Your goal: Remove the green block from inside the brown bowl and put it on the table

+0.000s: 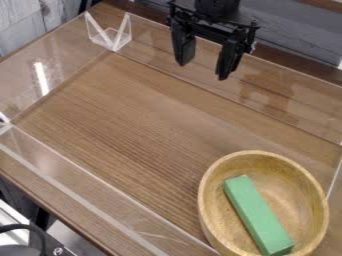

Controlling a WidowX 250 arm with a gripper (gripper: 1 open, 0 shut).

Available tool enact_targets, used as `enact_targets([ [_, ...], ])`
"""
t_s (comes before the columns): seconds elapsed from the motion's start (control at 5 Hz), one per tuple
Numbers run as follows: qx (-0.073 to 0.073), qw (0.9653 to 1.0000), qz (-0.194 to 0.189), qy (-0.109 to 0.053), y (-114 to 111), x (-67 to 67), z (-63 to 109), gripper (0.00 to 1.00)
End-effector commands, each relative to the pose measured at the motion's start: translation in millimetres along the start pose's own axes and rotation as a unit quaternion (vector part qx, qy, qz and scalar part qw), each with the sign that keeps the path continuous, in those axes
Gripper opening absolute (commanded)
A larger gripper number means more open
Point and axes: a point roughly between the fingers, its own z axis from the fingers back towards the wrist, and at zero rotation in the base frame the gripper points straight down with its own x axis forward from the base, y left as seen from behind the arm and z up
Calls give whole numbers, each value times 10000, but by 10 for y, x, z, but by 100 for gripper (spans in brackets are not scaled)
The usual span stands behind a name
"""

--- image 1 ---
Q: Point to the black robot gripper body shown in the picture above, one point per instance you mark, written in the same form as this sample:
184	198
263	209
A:
216	20

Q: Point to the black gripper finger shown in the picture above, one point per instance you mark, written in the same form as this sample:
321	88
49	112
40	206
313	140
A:
229	58
184	43

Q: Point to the green rectangular block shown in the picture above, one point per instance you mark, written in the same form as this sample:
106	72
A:
260	220

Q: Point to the brown wooden bowl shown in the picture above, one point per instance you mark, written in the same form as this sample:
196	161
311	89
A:
292	192

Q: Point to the clear acrylic tray walls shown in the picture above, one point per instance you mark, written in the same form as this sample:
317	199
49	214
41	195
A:
122	141

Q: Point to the black metal bracket with screw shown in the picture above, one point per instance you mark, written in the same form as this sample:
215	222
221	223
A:
57	249

